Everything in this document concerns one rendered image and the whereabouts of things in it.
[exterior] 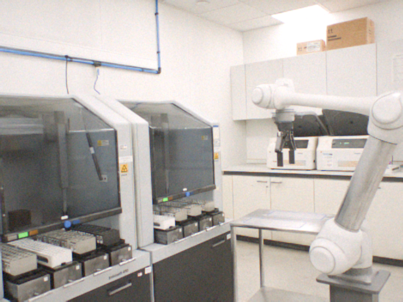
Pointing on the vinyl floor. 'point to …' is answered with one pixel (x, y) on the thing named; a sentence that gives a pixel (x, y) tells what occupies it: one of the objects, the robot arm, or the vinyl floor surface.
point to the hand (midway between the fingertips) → (286, 163)
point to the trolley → (266, 222)
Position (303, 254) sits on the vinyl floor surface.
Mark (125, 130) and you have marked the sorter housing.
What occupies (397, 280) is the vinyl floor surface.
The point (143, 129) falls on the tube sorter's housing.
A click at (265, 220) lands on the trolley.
